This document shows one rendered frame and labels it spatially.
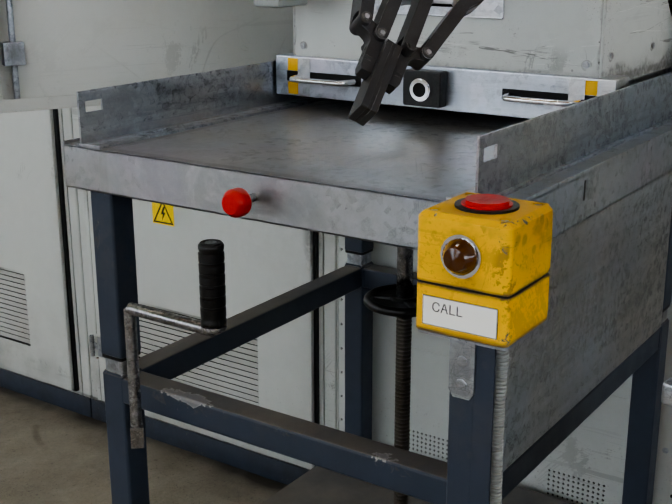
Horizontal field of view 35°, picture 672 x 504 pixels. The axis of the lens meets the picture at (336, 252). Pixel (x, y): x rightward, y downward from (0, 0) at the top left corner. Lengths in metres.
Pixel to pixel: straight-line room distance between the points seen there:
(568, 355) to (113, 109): 0.65
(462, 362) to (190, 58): 1.08
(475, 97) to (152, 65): 0.59
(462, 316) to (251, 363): 1.41
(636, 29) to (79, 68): 0.86
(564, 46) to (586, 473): 0.79
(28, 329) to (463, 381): 1.92
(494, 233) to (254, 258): 1.35
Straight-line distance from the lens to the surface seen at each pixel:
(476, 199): 0.83
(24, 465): 2.45
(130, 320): 1.36
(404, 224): 1.10
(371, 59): 0.91
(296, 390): 2.14
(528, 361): 1.22
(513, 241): 0.79
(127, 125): 1.44
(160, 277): 2.30
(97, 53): 1.78
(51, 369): 2.66
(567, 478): 1.92
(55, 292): 2.56
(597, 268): 1.37
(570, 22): 1.43
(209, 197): 1.25
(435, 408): 1.99
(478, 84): 1.48
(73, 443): 2.52
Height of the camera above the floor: 1.10
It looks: 17 degrees down
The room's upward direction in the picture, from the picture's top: straight up
